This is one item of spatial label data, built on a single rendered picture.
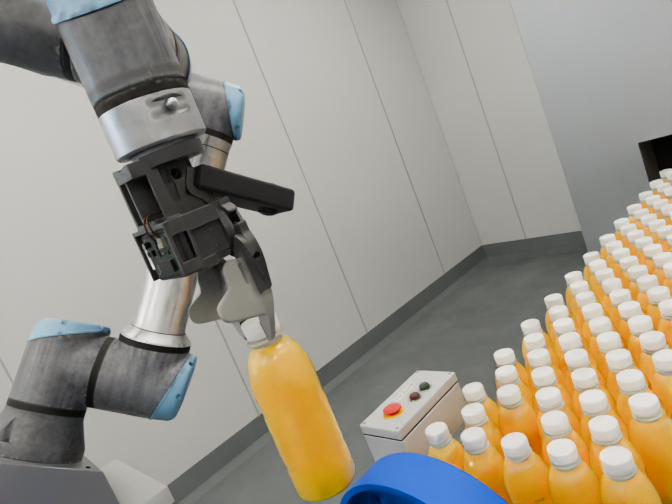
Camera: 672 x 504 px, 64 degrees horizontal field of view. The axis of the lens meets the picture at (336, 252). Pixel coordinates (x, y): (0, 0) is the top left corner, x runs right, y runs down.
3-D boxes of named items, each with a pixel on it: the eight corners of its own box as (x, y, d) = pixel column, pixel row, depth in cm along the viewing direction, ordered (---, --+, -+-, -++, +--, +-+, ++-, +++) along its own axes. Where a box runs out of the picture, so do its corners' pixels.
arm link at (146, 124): (165, 110, 58) (209, 78, 51) (184, 153, 59) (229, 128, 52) (85, 129, 52) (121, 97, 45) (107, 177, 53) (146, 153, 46)
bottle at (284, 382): (351, 452, 64) (293, 312, 61) (360, 486, 57) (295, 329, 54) (296, 476, 64) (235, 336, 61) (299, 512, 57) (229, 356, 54)
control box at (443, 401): (377, 469, 105) (358, 423, 103) (432, 409, 118) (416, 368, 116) (416, 478, 98) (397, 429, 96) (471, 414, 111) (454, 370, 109)
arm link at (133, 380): (108, 398, 122) (187, 81, 125) (185, 413, 125) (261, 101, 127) (86, 418, 107) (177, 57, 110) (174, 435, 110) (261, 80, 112)
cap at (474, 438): (481, 453, 84) (478, 443, 83) (460, 450, 86) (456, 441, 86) (491, 437, 86) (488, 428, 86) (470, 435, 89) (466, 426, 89)
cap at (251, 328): (281, 323, 60) (275, 308, 59) (281, 333, 56) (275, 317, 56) (248, 336, 60) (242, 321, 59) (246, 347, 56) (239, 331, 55)
